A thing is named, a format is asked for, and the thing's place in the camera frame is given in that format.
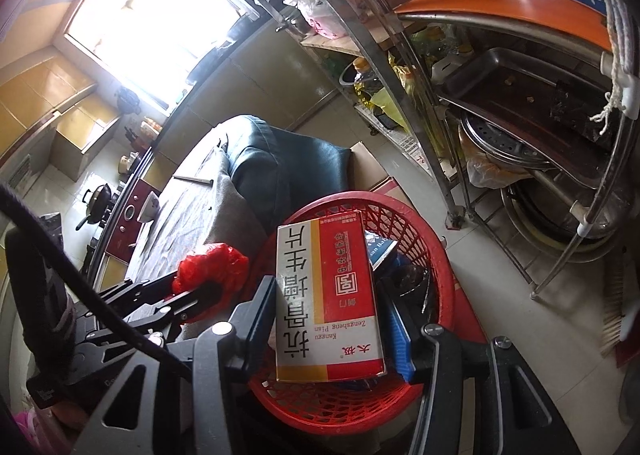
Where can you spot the orange shelf board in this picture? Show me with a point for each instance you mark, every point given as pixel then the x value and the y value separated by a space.
pixel 500 0

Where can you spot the red plastic bag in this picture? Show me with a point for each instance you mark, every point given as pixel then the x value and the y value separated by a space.
pixel 215 262

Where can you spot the large metal basin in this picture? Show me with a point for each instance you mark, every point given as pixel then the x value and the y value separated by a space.
pixel 550 225

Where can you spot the pink and white plastic bags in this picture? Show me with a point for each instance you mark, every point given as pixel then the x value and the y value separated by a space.
pixel 320 10

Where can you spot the black wok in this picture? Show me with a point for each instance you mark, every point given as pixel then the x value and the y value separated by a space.
pixel 97 197

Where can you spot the yellow wall cabinets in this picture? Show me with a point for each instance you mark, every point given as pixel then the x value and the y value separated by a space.
pixel 50 100

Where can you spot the round metal steamer tray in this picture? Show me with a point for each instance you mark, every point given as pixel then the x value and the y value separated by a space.
pixel 495 145

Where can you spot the broom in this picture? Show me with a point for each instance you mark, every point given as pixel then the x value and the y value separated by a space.
pixel 617 305

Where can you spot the metal storage rack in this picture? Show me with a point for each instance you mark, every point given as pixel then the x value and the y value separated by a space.
pixel 452 207

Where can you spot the blue denim jeans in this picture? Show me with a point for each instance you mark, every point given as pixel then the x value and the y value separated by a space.
pixel 280 160

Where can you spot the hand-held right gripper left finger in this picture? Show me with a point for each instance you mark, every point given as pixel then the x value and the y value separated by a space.
pixel 257 315

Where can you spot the red and white medicine box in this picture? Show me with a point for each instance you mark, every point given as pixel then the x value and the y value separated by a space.
pixel 345 295

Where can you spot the cardboard box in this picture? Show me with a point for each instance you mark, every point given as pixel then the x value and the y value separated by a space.
pixel 370 170

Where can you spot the grey tablecloth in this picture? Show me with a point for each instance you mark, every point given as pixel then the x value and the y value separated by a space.
pixel 200 215

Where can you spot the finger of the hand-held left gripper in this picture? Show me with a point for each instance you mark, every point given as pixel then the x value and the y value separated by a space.
pixel 135 290
pixel 195 300

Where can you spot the blue carton box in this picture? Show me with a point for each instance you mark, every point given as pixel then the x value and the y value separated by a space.
pixel 380 250

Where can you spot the red plastic basket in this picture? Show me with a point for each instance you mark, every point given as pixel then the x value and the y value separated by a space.
pixel 430 255

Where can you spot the yellow plastic bag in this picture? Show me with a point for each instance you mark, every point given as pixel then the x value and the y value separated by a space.
pixel 387 107

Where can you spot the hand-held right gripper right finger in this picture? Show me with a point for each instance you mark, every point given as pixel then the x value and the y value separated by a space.
pixel 400 345

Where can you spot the cooking oil bottle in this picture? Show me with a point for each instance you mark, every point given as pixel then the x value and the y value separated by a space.
pixel 365 80

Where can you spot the rectangular metal tray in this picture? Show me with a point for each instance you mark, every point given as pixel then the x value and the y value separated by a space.
pixel 515 90

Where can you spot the white bowl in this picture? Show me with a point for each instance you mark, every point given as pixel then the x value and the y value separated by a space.
pixel 149 210

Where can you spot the yellow base cabinets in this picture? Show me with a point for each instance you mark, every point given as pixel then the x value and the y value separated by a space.
pixel 112 267

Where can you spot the window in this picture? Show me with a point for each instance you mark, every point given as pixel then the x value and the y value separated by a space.
pixel 150 20

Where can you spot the dark red oven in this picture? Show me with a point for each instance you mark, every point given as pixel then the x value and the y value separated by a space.
pixel 132 220

